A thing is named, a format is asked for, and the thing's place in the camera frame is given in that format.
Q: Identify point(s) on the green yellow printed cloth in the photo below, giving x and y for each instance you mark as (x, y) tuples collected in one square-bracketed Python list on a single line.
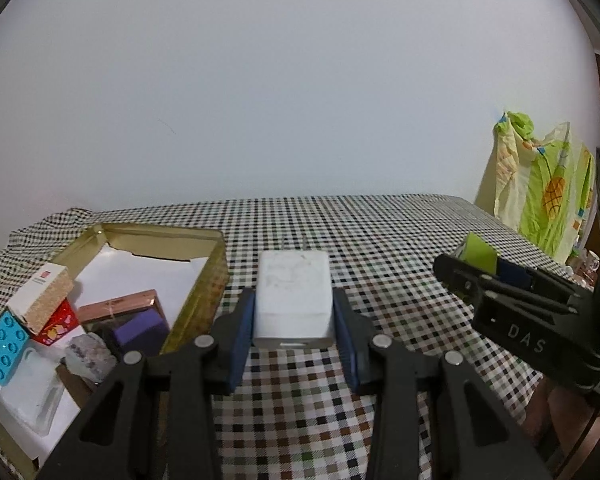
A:
[(545, 185)]

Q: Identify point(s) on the clear plastic case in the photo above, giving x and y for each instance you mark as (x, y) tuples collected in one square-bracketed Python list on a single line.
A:
[(30, 390)]

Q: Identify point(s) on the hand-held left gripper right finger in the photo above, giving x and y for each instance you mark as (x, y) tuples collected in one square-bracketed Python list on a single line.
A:
[(347, 345)]

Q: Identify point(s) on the white box with red label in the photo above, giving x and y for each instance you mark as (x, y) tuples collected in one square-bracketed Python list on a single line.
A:
[(42, 295)]

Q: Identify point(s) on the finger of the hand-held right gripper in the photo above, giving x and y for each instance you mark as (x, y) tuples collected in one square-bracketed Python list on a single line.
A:
[(515, 272), (460, 275)]

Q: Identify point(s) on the blue toy brick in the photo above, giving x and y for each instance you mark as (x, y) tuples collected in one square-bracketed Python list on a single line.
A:
[(2, 350)]

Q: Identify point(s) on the red patterned box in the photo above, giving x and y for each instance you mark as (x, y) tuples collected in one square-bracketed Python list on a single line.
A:
[(57, 325)]

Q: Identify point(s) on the purple block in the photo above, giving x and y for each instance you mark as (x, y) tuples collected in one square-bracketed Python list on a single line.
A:
[(140, 332)]

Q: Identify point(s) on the grey rock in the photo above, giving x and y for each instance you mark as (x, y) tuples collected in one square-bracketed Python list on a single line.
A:
[(90, 357)]

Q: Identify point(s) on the checkered tablecloth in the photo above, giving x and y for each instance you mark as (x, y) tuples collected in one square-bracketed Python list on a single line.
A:
[(380, 230)]

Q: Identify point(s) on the white printed mug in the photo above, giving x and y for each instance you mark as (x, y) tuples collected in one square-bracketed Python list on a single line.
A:
[(591, 264)]

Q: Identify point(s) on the gold metal tray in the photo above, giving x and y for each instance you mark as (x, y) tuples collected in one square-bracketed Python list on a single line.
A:
[(200, 295)]

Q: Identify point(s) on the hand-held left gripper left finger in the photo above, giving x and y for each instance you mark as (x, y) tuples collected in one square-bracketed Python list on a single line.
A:
[(240, 340)]

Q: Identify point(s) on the green toy brick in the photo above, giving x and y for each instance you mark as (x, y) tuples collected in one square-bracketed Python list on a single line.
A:
[(480, 255)]

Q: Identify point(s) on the white paper liner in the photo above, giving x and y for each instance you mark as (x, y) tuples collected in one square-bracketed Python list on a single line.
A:
[(145, 275)]

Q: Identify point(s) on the copper coloured box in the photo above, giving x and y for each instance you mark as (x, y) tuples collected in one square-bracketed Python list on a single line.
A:
[(115, 305)]

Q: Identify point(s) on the brown box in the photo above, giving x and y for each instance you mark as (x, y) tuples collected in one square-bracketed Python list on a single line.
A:
[(77, 384)]

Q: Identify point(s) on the white charger plug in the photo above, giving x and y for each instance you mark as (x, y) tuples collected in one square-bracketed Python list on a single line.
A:
[(292, 300)]

